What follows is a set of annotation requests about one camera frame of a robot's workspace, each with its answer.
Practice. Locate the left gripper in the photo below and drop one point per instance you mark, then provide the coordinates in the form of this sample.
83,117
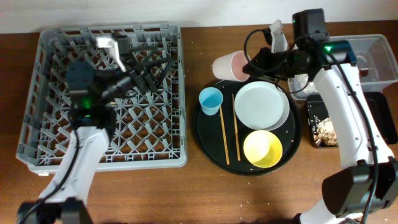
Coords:
145,79

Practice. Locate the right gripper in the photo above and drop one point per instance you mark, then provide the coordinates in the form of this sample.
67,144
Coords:
262,58

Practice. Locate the white napkin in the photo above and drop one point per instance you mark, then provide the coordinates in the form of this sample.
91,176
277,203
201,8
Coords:
300,82

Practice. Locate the grey round plate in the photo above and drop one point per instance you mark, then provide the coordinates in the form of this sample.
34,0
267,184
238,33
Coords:
261,106

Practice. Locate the pink plastic cup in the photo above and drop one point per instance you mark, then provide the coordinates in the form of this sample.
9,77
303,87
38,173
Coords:
230,67

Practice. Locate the blue plastic cup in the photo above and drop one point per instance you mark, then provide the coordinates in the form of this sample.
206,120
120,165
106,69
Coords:
210,99

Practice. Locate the wooden chopstick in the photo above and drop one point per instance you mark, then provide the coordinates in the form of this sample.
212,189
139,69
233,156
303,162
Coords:
236,130
224,136

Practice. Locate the yellow bowl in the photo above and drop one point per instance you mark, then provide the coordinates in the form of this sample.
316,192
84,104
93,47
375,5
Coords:
262,149

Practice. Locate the food scraps pile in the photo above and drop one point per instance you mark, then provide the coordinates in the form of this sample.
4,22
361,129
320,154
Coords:
325,133

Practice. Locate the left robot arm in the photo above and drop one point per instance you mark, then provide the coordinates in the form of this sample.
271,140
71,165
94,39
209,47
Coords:
93,123

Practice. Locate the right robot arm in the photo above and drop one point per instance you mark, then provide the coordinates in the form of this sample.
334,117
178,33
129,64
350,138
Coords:
367,181

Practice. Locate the grey dishwasher rack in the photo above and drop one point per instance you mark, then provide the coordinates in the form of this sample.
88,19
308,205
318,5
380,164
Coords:
150,127

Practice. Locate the round black tray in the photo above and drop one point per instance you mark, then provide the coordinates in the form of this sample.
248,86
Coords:
208,134

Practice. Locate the clear plastic bin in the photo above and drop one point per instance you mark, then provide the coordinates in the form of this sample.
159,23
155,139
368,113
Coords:
375,57

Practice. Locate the black rectangular tray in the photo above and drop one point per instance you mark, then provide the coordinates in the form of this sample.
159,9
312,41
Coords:
377,102

